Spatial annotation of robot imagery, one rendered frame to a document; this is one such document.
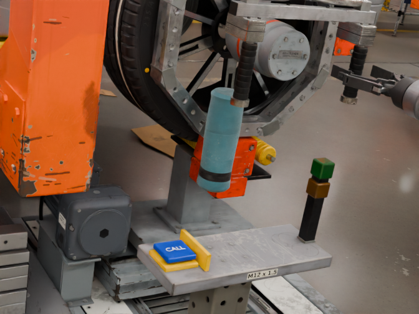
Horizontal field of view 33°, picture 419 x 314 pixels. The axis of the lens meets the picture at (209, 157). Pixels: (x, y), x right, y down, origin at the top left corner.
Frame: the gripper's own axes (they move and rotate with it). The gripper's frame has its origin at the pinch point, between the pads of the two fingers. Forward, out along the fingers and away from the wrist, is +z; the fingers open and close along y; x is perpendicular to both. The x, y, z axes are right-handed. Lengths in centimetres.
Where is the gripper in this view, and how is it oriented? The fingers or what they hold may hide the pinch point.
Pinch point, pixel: (355, 71)
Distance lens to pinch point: 184.2
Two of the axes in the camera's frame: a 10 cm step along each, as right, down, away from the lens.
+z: -5.1, -3.8, 7.7
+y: 8.5, -0.6, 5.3
